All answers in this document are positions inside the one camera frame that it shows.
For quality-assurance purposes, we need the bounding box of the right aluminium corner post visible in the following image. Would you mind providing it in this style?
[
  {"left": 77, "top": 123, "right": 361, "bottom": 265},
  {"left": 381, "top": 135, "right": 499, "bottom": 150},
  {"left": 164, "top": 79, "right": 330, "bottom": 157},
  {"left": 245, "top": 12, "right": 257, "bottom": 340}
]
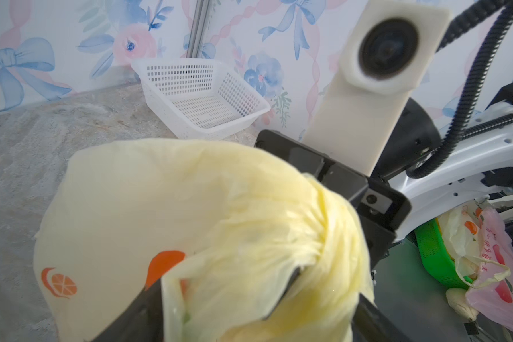
[{"left": 186, "top": 0, "right": 212, "bottom": 58}]

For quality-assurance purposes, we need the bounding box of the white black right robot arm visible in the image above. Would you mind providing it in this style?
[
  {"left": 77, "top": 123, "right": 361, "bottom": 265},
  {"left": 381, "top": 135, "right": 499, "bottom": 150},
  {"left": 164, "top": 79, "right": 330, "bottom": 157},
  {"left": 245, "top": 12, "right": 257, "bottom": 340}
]
[{"left": 255, "top": 83, "right": 513, "bottom": 266}]

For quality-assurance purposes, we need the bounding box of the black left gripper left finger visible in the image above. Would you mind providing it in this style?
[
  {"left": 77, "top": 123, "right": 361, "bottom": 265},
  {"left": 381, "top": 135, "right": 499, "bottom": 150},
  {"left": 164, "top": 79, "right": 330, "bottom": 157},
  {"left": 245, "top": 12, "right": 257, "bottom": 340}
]
[{"left": 93, "top": 281, "right": 164, "bottom": 342}]

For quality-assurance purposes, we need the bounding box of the pink plastic bag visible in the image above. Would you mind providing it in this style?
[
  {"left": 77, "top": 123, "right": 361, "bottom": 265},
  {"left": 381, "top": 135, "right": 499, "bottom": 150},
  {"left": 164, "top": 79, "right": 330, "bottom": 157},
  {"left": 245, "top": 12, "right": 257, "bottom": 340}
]
[{"left": 466, "top": 207, "right": 513, "bottom": 331}]

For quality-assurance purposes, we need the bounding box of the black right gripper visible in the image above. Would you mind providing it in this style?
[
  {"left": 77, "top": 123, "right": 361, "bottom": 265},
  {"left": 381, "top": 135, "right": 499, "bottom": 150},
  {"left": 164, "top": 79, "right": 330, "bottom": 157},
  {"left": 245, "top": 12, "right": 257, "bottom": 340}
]
[{"left": 255, "top": 130, "right": 412, "bottom": 269}]

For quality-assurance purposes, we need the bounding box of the black corrugated cable conduit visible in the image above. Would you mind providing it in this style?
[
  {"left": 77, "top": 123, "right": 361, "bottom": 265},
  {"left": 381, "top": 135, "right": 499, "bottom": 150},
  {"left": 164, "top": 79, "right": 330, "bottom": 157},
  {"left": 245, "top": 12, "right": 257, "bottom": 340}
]
[{"left": 405, "top": 0, "right": 513, "bottom": 180}]

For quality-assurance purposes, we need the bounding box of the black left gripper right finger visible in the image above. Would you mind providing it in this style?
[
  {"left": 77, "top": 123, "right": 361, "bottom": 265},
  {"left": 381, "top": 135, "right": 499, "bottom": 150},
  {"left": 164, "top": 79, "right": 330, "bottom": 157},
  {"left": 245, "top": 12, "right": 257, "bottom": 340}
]
[{"left": 352, "top": 294, "right": 410, "bottom": 342}]

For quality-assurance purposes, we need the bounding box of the white perforated plastic basket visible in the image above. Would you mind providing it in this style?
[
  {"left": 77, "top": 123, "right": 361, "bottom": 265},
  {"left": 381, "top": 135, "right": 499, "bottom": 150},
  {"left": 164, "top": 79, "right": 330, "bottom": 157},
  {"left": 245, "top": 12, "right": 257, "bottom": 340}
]
[{"left": 131, "top": 58, "right": 271, "bottom": 140}]

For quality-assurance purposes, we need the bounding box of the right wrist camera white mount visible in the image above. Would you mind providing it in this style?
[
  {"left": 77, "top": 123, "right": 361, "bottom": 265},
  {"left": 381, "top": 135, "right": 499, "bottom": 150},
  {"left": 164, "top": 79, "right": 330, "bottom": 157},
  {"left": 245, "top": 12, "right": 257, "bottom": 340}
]
[{"left": 302, "top": 1, "right": 451, "bottom": 176}]

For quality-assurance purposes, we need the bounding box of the spare yellow printed bag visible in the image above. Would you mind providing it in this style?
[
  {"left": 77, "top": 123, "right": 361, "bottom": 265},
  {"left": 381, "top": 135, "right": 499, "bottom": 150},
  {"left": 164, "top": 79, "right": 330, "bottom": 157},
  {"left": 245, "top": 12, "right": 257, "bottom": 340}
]
[{"left": 436, "top": 205, "right": 511, "bottom": 321}]

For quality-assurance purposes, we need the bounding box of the green plastic basket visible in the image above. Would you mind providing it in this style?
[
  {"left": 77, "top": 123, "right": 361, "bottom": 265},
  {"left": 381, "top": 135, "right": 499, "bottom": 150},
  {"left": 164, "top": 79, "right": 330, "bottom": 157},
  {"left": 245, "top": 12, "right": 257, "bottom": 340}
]
[{"left": 414, "top": 219, "right": 473, "bottom": 289}]

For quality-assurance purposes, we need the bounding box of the yellow plastic bag orange print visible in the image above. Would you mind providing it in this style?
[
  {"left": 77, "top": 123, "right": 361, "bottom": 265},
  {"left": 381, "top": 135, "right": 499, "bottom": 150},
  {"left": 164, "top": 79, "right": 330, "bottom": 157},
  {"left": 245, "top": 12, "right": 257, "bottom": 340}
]
[{"left": 34, "top": 138, "right": 375, "bottom": 341}]

